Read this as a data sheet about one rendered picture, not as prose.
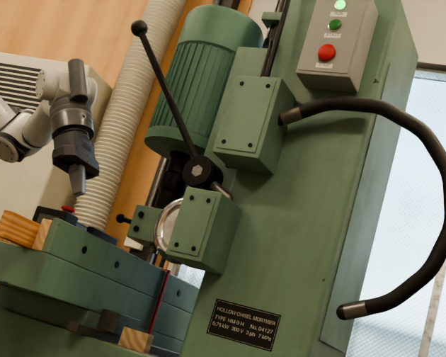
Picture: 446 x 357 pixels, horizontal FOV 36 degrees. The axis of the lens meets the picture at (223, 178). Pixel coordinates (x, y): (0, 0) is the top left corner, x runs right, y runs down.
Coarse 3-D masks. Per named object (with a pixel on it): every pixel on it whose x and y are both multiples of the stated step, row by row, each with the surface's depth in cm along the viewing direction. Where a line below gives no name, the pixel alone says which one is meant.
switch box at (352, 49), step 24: (336, 0) 121; (360, 0) 119; (312, 24) 121; (360, 24) 118; (312, 48) 120; (336, 48) 118; (360, 48) 117; (312, 72) 118; (336, 72) 116; (360, 72) 119
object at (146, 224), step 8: (136, 208) 139; (144, 208) 138; (152, 208) 138; (136, 216) 139; (144, 216) 138; (152, 216) 137; (136, 224) 138; (144, 224) 137; (152, 224) 136; (128, 232) 138; (136, 232) 137; (144, 232) 136; (152, 232) 136; (136, 240) 139; (144, 240) 136; (152, 240) 135; (152, 248) 138
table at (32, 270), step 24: (0, 264) 107; (24, 264) 105; (48, 264) 105; (72, 264) 110; (24, 288) 104; (48, 288) 106; (72, 288) 111; (96, 288) 116; (120, 288) 123; (120, 312) 124; (144, 312) 131; (168, 312) 138; (168, 336) 140
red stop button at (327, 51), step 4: (328, 44) 118; (320, 48) 118; (324, 48) 117; (328, 48) 117; (332, 48) 117; (320, 52) 117; (324, 52) 117; (328, 52) 117; (332, 52) 117; (320, 56) 117; (324, 56) 117; (328, 56) 117; (332, 56) 117; (324, 60) 117
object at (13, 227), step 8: (8, 216) 102; (16, 216) 102; (0, 224) 102; (8, 224) 101; (16, 224) 103; (24, 224) 104; (32, 224) 106; (0, 232) 101; (8, 232) 101; (16, 232) 103; (24, 232) 104; (32, 232) 106; (8, 240) 103; (16, 240) 103; (24, 240) 105; (32, 240) 106
